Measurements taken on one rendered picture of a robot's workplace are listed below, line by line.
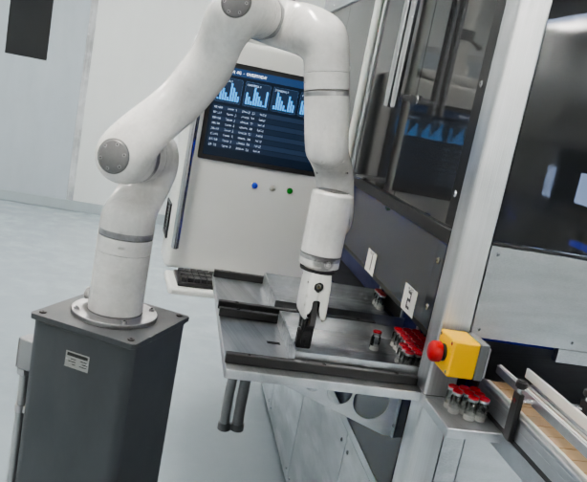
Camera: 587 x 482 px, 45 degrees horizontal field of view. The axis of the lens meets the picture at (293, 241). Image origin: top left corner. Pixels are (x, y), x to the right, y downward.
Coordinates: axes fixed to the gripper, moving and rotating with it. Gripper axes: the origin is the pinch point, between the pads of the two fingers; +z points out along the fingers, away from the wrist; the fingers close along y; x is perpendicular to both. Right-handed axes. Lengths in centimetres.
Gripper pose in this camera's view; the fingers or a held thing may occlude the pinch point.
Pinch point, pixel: (303, 338)
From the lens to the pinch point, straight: 149.0
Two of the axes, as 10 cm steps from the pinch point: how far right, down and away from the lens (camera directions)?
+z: -1.9, 9.6, 1.9
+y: -1.5, -2.2, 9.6
